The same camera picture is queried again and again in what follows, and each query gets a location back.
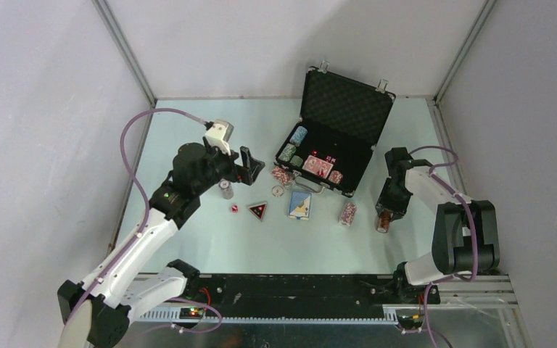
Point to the grey chip stack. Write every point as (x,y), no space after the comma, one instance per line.
(226,189)

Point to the red white chip stack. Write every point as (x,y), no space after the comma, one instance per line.
(347,214)

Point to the red chip stack in case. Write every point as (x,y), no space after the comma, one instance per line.
(335,177)

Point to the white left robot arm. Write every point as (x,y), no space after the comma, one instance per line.
(134,249)

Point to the tall green chip stack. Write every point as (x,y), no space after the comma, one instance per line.
(287,152)

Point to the white dealer button chip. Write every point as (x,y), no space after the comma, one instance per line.
(278,191)

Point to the blue poker chip stack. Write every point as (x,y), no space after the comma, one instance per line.
(298,136)

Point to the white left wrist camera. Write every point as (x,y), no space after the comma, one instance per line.
(219,134)

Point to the blue playing card deck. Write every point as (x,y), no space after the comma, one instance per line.
(299,205)

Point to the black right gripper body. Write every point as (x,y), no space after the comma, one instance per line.
(394,199)

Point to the black red triangular button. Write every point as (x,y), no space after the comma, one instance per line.
(258,209)

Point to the red playing card deck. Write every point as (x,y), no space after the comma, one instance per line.
(313,164)

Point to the short green chip stack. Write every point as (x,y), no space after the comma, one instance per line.
(296,161)

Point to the orange brown chip stack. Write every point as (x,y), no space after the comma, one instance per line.
(383,221)

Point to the aluminium frame rail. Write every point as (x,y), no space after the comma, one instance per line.
(489,291)

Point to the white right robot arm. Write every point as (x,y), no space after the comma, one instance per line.
(465,236)

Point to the black poker set case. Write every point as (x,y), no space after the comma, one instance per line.
(344,119)

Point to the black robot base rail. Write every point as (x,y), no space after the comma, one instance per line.
(239,296)

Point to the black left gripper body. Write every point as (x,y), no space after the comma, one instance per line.
(220,165)

